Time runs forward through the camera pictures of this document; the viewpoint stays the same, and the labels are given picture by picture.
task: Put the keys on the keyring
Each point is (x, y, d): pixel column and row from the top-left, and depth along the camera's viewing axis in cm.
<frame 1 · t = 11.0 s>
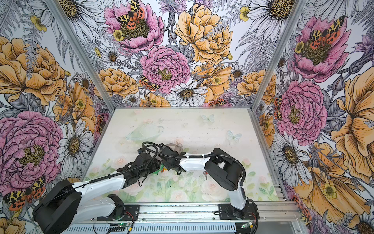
left hand: (156, 167, 89), fingers open
right hand: (170, 162, 91), fingers open
metal key organizer plate: (177, 146, 101), on the table

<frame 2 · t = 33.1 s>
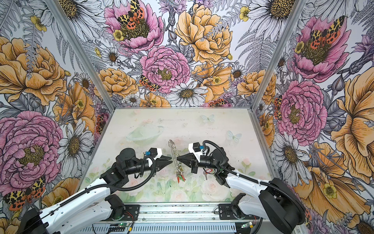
left hand: (170, 162, 71), fingers closed
right hand: (178, 162, 70), fingers closed
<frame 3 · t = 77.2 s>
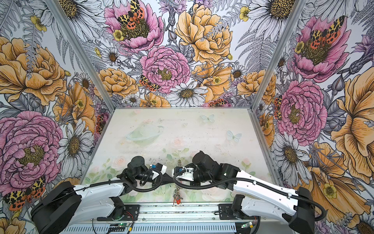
left hand: (174, 182, 72), fingers closed
right hand: (183, 181, 69), fingers closed
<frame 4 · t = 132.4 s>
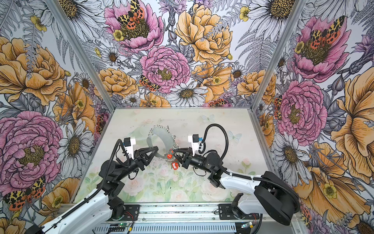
left hand: (159, 152, 68), fingers closed
right hand: (170, 155, 67), fingers closed
metal key organizer plate: (159, 137, 66), point 34 cm above the table

